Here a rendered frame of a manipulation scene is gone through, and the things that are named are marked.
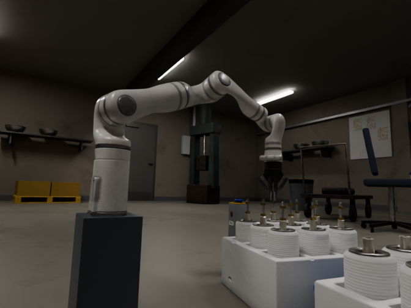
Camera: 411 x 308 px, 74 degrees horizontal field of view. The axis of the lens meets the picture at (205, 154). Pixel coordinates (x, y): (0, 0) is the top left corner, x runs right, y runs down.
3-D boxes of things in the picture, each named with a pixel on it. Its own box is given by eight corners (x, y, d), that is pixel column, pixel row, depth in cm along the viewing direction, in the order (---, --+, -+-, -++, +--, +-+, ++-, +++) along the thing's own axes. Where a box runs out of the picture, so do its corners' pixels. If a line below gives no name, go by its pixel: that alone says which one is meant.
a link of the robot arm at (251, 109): (266, 98, 112) (251, 109, 118) (216, 63, 99) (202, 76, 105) (266, 115, 107) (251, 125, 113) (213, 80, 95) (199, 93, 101)
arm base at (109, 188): (92, 216, 65) (98, 146, 67) (86, 213, 73) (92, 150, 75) (131, 216, 70) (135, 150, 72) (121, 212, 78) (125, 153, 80)
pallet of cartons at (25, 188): (76, 200, 646) (77, 183, 651) (81, 203, 571) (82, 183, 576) (12, 200, 581) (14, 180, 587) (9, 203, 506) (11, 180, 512)
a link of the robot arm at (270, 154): (259, 160, 110) (259, 145, 111) (263, 163, 120) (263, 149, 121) (282, 160, 106) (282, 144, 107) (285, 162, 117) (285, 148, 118)
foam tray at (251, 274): (276, 330, 73) (276, 261, 75) (221, 282, 110) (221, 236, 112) (382, 313, 86) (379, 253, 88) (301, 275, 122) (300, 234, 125)
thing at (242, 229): (229, 267, 107) (230, 220, 109) (246, 263, 113) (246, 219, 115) (248, 274, 99) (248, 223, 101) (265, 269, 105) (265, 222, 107)
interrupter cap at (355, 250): (372, 260, 52) (372, 256, 52) (340, 251, 59) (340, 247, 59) (399, 257, 55) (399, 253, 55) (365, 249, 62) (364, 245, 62)
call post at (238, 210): (233, 276, 118) (234, 203, 122) (227, 271, 125) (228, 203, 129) (248, 275, 120) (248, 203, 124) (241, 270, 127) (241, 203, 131)
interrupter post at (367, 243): (369, 255, 55) (369, 239, 56) (359, 253, 57) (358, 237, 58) (378, 255, 56) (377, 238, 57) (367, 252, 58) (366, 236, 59)
